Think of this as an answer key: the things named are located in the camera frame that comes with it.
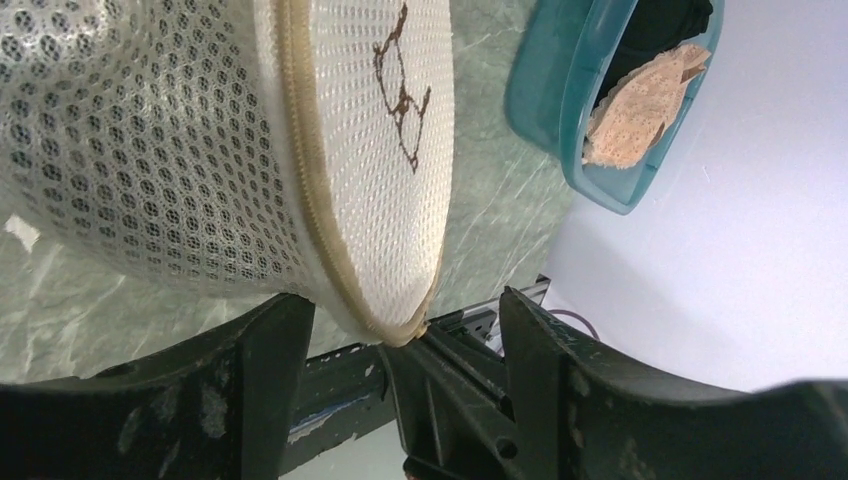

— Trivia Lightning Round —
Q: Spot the aluminium frame rail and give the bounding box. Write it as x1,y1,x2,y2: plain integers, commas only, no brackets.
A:
430,276,550,344

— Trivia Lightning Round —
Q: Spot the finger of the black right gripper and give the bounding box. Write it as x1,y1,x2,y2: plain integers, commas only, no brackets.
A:
380,327,523,480

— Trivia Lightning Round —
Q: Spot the black bra in basin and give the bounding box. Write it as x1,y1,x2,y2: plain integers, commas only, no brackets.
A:
594,0,714,107

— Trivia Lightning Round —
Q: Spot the beige mesh laundry bag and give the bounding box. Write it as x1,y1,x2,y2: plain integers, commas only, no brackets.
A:
1,1,455,346

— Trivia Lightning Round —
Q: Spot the teal plastic basin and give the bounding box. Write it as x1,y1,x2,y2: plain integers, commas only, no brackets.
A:
505,1,725,215

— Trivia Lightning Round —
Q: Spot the beige bra in basin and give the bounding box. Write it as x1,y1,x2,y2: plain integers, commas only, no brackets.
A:
582,43,712,169

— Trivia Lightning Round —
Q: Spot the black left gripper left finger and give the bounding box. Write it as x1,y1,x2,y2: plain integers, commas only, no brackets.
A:
1,294,315,479

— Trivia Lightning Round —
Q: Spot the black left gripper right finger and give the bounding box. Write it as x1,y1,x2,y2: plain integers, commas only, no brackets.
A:
501,302,847,479

